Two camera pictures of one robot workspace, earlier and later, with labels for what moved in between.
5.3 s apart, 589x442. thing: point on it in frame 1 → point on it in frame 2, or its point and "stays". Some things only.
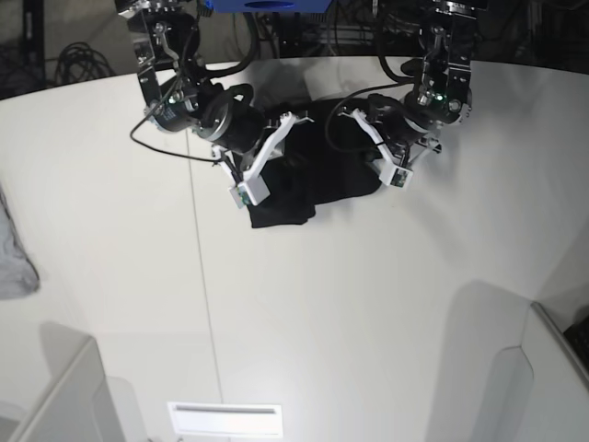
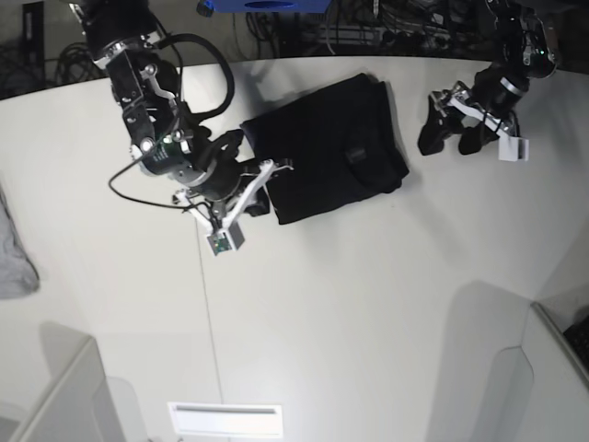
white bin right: x=538 y=390 stays
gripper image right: x=398 y=133 → x=492 y=99
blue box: x=268 y=5 stays
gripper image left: x=246 y=144 → x=219 y=180
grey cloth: x=18 y=276 stays
